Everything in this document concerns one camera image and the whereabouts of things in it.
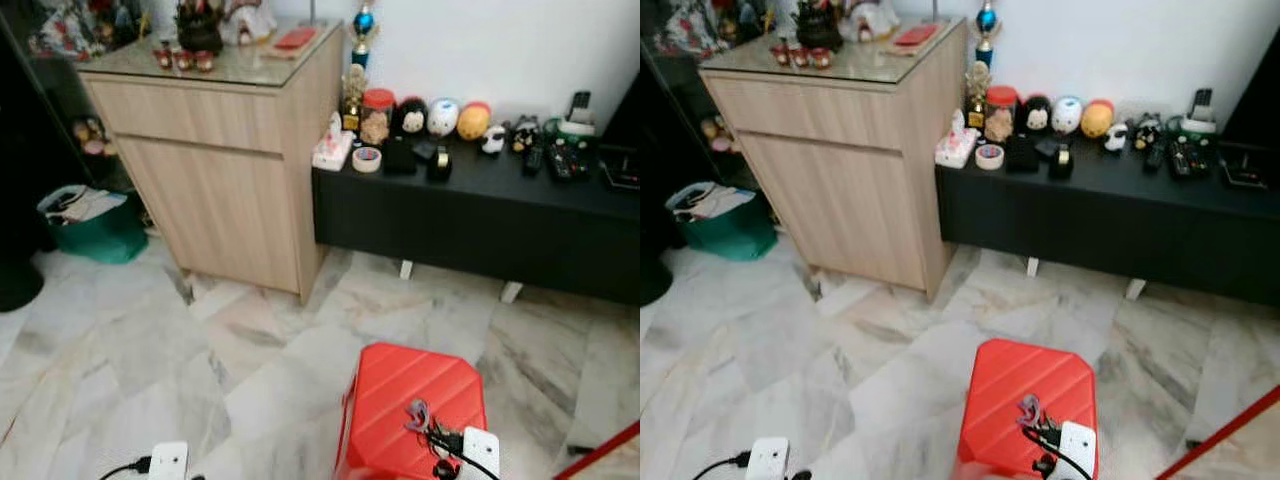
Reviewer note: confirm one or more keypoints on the small shelf plush toy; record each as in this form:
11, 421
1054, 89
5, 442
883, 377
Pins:
717, 134
90, 138

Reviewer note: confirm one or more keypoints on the red-lidded snack jar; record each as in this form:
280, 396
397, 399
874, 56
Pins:
1000, 118
377, 120

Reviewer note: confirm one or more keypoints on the wide black remote control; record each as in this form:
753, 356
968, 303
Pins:
567, 160
1190, 157

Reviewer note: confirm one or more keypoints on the white and blue plush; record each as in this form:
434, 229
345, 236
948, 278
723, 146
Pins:
1066, 115
443, 117

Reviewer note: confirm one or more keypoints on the light wood cabinet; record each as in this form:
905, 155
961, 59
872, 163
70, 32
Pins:
840, 185
220, 190

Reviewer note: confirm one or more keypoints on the pink white tissue box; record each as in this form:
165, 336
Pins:
955, 148
332, 150

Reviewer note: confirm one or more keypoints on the small white panda toy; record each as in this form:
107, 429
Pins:
493, 140
1116, 138

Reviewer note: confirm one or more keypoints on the slim black remote control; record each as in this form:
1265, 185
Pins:
1156, 157
533, 161

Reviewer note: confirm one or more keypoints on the white tape roll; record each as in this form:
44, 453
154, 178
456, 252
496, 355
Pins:
981, 157
358, 160

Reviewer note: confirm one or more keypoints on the small black figurine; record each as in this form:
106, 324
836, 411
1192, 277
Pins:
1147, 132
525, 135

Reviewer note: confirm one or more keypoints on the white papers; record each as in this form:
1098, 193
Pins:
715, 200
85, 203

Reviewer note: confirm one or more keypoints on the black mouse plush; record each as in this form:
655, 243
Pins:
409, 118
1036, 116

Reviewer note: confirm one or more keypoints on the black incense pot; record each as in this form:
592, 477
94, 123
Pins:
200, 35
820, 32

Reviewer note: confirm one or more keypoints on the blue trophy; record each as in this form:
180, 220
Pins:
363, 22
987, 18

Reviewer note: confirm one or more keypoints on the green bag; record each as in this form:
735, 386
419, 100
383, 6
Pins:
100, 240
730, 238

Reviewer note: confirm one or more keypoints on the small gold trophy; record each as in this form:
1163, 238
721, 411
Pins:
978, 92
353, 95

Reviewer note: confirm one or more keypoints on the small red cup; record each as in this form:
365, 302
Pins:
205, 62
183, 60
823, 58
802, 56
781, 54
162, 57

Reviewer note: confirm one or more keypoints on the yellow bear plush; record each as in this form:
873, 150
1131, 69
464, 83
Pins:
1097, 119
473, 121

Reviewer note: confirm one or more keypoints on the black tape dispenser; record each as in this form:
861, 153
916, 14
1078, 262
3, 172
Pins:
1061, 164
439, 166

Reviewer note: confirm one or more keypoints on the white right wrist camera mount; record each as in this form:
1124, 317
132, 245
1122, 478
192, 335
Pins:
482, 455
1078, 450

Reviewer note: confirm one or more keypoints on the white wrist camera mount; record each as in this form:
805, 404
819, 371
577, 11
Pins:
482, 455
1078, 450
168, 462
768, 460

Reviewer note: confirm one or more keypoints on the red-edged marble table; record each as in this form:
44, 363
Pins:
1250, 452
620, 464

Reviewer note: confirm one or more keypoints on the beige flat mat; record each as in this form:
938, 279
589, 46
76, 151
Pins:
897, 49
275, 52

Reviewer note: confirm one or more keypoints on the black tray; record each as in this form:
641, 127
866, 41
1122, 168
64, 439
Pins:
622, 172
1245, 168

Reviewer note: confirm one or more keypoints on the colourful floral decoration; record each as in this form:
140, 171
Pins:
700, 28
75, 30

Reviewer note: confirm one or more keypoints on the black wallet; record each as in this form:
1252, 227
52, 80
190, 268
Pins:
399, 158
1022, 155

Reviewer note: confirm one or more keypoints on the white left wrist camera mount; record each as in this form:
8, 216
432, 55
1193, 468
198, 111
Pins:
768, 460
168, 462

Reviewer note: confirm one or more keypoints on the black round base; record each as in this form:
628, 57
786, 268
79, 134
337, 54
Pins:
654, 283
18, 285

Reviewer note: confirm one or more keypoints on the black display shelf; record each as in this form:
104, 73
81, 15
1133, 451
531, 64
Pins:
30, 120
665, 120

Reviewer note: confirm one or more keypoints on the white figurine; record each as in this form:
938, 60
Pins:
250, 22
872, 20

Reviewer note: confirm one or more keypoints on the black low console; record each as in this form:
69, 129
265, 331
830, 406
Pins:
1100, 225
480, 225

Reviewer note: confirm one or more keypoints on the red plastic stool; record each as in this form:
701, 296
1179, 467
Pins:
1010, 385
400, 390

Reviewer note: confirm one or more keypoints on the small black gadget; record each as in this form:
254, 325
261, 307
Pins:
1050, 146
427, 149

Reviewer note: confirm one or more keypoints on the red booklet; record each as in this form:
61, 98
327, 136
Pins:
916, 36
295, 39

